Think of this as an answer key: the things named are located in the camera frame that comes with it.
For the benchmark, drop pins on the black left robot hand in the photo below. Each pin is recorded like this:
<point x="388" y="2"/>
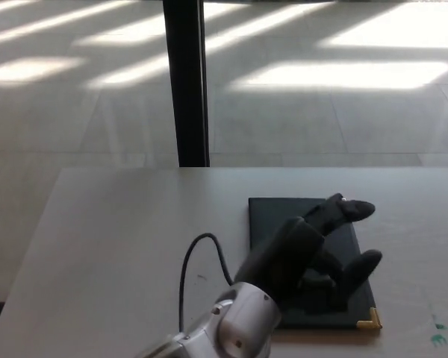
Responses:
<point x="280" y="261"/>

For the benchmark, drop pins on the dark diary with gold corners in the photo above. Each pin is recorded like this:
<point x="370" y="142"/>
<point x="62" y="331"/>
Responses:
<point x="272" y="216"/>

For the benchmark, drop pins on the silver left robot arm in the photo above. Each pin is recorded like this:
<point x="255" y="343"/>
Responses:
<point x="216" y="324"/>

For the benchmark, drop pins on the black vertical pillar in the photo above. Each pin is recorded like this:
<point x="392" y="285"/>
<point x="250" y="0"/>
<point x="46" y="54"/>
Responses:
<point x="186" y="82"/>

